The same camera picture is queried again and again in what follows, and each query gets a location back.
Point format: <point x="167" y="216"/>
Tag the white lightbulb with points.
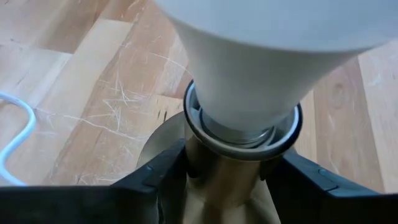
<point x="264" y="62"/>

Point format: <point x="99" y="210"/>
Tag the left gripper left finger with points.
<point x="77" y="205"/>

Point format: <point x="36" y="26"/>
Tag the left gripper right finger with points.
<point x="335" y="208"/>

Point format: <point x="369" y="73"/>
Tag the metal lamp socket with base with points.
<point x="224" y="177"/>

